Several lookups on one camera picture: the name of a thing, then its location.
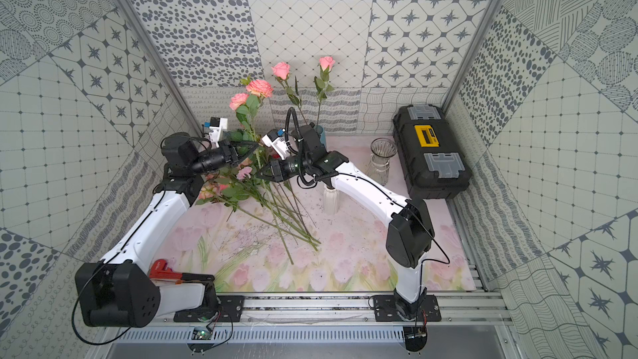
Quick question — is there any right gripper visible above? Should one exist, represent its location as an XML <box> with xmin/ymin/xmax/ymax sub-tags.
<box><xmin>254</xmin><ymin>155</ymin><xmax>312</xmax><ymax>184</ymax></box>

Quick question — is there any pink peony flower stem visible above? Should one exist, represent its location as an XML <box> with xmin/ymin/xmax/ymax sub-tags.
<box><xmin>229</xmin><ymin>76</ymin><xmax>304</xmax><ymax>258</ymax></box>

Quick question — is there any pink rose stem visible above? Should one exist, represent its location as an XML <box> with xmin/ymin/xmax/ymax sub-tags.
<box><xmin>272</xmin><ymin>61</ymin><xmax>307</xmax><ymax>122</ymax></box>
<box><xmin>314</xmin><ymin>57</ymin><xmax>336</xmax><ymax>124</ymax></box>

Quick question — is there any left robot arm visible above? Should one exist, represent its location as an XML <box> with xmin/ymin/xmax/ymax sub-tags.
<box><xmin>71</xmin><ymin>132</ymin><xmax>259</xmax><ymax>331</ymax></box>

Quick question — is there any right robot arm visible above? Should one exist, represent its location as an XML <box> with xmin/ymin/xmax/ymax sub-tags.
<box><xmin>258</xmin><ymin>126</ymin><xmax>439</xmax><ymax>320</ymax></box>

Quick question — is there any blue cylindrical vase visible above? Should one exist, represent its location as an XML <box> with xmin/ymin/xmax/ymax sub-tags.
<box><xmin>314</xmin><ymin>125</ymin><xmax>327</xmax><ymax>146</ymax></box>

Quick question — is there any bunch of artificial flowers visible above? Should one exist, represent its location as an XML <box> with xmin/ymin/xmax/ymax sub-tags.
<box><xmin>196</xmin><ymin>160</ymin><xmax>320</xmax><ymax>249</ymax></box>

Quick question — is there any white ribbed vase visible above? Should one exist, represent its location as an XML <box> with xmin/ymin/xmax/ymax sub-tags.
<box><xmin>322</xmin><ymin>184</ymin><xmax>340</xmax><ymax>215</ymax></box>

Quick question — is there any clear glass vase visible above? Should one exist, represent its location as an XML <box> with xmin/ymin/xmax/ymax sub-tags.
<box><xmin>366</xmin><ymin>137</ymin><xmax>398</xmax><ymax>185</ymax></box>

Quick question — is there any black toolbox yellow latch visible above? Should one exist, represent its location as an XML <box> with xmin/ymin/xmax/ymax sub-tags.
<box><xmin>392</xmin><ymin>104</ymin><xmax>473</xmax><ymax>199</ymax></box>

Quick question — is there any red pipe wrench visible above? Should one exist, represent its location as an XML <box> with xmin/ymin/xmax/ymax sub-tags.
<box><xmin>149</xmin><ymin>259</ymin><xmax>215</xmax><ymax>284</ymax></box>

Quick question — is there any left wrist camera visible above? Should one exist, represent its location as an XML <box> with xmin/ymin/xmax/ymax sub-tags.
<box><xmin>203</xmin><ymin>117</ymin><xmax>228</xmax><ymax>147</ymax></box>

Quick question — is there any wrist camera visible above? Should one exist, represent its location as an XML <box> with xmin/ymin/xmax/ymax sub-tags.
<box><xmin>261</xmin><ymin>129</ymin><xmax>291</xmax><ymax>160</ymax></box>
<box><xmin>203</xmin><ymin>117</ymin><xmax>228</xmax><ymax>147</ymax></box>

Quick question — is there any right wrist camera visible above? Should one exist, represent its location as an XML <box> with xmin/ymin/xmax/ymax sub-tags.
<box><xmin>261</xmin><ymin>129</ymin><xmax>291</xmax><ymax>160</ymax></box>

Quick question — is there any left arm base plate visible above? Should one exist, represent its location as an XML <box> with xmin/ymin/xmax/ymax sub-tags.
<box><xmin>173</xmin><ymin>295</ymin><xmax>246</xmax><ymax>323</ymax></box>

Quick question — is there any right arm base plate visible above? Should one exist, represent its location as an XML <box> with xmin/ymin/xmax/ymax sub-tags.
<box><xmin>370</xmin><ymin>294</ymin><xmax>442</xmax><ymax>322</ymax></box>

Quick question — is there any aluminium rail frame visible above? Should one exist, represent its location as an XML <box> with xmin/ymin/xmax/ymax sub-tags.
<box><xmin>151</xmin><ymin>292</ymin><xmax>513</xmax><ymax>326</ymax></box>

